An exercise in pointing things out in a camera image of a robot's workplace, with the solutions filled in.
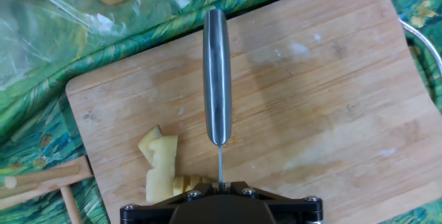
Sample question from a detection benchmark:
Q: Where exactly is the thin yellow potato slice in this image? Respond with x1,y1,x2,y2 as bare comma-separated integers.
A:
145,134,179,204
172,175,191,197
137,124,164,165

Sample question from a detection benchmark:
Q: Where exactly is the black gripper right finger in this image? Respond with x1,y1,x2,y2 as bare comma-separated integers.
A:
221,180,324,224

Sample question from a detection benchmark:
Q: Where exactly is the steel cleaver knife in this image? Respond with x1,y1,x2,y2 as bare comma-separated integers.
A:
202,8,233,191

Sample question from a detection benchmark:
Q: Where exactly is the wooden peg rack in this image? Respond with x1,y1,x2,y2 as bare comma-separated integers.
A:
0,155,95,224

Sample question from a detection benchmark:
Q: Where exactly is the painted landscape tablecloth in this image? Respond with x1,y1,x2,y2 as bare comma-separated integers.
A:
0,0,442,224

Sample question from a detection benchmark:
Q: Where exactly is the wooden cutting board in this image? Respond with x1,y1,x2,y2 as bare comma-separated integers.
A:
65,0,442,224

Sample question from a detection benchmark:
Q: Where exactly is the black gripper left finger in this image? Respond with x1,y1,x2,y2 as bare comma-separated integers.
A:
119,181,219,224

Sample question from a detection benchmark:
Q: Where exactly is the clear plastic bag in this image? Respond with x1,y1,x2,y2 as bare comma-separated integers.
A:
0,0,249,90

